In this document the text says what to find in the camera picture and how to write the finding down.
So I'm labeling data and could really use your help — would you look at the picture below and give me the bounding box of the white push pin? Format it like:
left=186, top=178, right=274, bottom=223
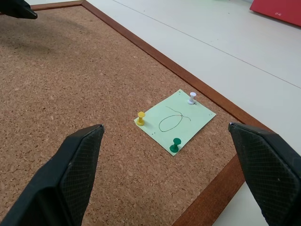
left=187, top=92, right=198, bottom=105

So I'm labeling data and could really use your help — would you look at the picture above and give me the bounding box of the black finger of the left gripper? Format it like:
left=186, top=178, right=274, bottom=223
left=0, top=0, right=38, bottom=20

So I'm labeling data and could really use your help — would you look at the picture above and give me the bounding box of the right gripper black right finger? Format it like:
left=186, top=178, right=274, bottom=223
left=228, top=121, right=301, bottom=226

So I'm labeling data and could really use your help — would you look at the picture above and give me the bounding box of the cork board with wooden frame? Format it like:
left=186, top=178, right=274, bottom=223
left=0, top=0, right=275, bottom=226

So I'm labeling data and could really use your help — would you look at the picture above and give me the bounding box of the yellow push pin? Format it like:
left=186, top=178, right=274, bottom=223
left=136, top=111, right=146, bottom=127

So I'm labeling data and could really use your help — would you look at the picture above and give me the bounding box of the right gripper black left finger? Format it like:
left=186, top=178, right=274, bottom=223
left=0, top=124, right=105, bottom=226

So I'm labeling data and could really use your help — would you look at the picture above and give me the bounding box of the light green paper note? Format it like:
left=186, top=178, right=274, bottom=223
left=134, top=89, right=217, bottom=157

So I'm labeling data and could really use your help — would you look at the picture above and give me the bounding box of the red flat object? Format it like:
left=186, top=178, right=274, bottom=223
left=249, top=0, right=301, bottom=27

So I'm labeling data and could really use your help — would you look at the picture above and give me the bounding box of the green push pin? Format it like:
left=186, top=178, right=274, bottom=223
left=169, top=137, right=182, bottom=153

